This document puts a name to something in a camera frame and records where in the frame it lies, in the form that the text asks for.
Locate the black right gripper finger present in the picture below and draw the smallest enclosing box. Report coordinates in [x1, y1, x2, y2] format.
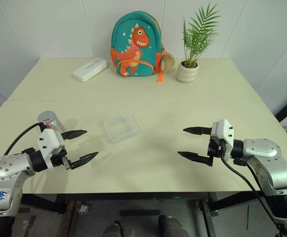
[177, 151, 213, 167]
[182, 126, 213, 137]

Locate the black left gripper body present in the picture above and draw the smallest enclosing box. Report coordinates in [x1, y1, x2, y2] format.
[50, 132, 72, 171]

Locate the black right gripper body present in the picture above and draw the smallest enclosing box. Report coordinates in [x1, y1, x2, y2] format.
[207, 135, 227, 167]

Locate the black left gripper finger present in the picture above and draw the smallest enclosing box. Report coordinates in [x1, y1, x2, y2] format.
[61, 129, 88, 141]
[68, 151, 99, 171]

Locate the clear square plastic container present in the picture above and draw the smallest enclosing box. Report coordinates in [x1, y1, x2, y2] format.
[103, 114, 142, 144]

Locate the clear cup red lid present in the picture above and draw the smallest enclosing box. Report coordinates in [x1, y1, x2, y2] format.
[40, 118, 67, 136]

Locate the white ribbed plant pot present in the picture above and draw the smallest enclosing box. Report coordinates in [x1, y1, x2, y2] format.
[176, 60, 199, 83]

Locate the white rectangular case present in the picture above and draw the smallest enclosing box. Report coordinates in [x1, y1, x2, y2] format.
[72, 57, 109, 82]

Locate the dark rounded shape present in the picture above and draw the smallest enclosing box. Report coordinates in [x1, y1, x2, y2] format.
[158, 214, 183, 237]
[103, 222, 124, 237]

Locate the beige plush pendant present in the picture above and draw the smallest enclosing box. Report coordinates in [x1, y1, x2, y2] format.
[160, 50, 176, 72]

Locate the black flat bar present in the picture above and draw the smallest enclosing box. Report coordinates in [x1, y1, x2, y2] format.
[118, 209, 161, 218]

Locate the green palm plant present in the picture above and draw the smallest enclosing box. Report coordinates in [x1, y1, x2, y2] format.
[182, 1, 222, 69]

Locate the teal dinosaur backpack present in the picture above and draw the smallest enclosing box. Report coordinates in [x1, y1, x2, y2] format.
[110, 10, 166, 84]

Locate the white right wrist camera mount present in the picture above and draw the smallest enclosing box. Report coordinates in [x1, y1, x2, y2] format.
[211, 118, 235, 158]

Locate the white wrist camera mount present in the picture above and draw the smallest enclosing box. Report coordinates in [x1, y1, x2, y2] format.
[36, 128, 68, 171]
[211, 118, 235, 158]

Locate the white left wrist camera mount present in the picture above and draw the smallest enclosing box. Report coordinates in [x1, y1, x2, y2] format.
[36, 128, 68, 171]

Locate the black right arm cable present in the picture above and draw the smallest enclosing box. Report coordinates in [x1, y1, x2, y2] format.
[219, 154, 286, 237]

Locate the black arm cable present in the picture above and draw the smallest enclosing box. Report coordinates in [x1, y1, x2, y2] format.
[3, 122, 51, 157]
[219, 154, 286, 237]

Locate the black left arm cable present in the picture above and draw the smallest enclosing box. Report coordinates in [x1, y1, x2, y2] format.
[3, 122, 51, 157]

